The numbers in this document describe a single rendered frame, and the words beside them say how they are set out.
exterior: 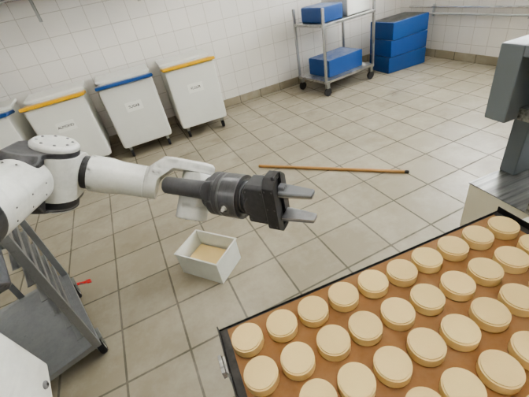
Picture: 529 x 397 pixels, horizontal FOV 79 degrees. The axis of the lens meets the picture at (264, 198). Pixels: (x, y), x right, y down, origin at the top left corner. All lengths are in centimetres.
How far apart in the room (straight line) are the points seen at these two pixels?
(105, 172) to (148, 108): 289
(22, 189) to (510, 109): 92
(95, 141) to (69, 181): 295
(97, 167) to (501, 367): 70
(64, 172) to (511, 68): 88
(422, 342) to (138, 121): 332
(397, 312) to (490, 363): 12
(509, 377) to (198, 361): 132
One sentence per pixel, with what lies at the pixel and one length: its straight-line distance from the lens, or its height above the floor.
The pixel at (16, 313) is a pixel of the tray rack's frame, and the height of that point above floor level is 15.
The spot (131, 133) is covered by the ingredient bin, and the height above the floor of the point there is 27.
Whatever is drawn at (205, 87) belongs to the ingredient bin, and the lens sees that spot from 361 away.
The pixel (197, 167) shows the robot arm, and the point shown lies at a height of 108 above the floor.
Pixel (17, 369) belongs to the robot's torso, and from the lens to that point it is 38.
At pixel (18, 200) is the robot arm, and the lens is 57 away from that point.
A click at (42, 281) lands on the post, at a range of 150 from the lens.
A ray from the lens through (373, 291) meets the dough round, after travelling 58.
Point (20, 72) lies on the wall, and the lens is 420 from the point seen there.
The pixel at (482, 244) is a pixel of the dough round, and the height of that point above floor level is 92.
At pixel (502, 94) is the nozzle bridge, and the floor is 108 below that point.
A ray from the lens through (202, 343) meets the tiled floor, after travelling 170.
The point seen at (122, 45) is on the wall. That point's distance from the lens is 411.
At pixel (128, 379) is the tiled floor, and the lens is 177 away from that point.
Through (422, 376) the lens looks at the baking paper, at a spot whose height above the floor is 90.
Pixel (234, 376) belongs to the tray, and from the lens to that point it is 55.
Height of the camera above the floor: 138
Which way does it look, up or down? 35 degrees down
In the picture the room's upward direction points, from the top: 12 degrees counter-clockwise
